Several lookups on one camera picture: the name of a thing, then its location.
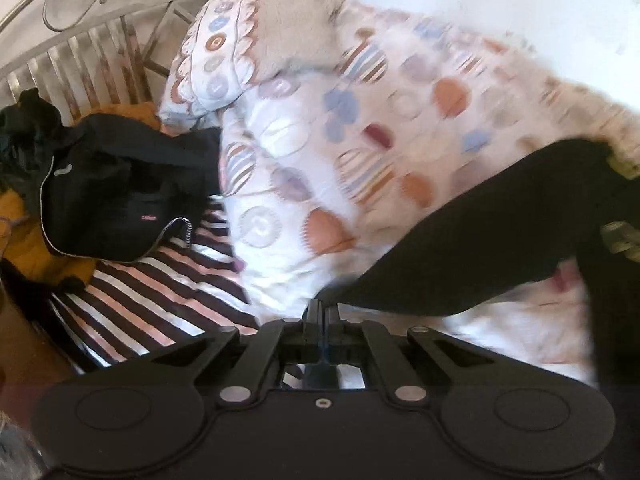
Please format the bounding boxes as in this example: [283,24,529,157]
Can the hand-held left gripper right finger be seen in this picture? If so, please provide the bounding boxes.
[322,304,495,405]

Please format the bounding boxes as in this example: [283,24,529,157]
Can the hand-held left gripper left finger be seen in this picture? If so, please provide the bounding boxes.
[149,300,321,405]

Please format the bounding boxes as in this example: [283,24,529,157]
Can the black pants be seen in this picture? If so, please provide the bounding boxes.
[322,138,618,318]

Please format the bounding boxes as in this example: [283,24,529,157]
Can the striped bed sheet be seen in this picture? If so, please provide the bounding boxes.
[49,199,313,392]

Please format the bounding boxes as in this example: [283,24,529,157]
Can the circle patterned duvet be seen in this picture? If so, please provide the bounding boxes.
[219,0,640,383]

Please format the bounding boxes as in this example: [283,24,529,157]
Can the black bag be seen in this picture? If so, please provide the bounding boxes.
[39,113,224,263]

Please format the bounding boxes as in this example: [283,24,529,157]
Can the circle patterned pillow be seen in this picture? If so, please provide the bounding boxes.
[159,0,281,134]

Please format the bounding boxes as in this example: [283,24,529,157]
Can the beige fuzzy cloth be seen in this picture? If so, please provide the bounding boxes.
[255,0,349,82]

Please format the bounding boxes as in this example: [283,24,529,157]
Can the orange cloth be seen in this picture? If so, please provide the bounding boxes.
[0,101,164,287]

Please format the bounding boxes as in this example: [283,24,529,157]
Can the metal bed headboard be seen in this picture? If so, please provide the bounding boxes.
[0,0,292,127]

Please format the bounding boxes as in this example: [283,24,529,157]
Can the dark crumpled cloth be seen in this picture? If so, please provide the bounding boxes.
[0,87,64,194]

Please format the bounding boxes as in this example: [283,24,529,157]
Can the coiled cable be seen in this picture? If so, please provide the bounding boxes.
[149,216,194,257]

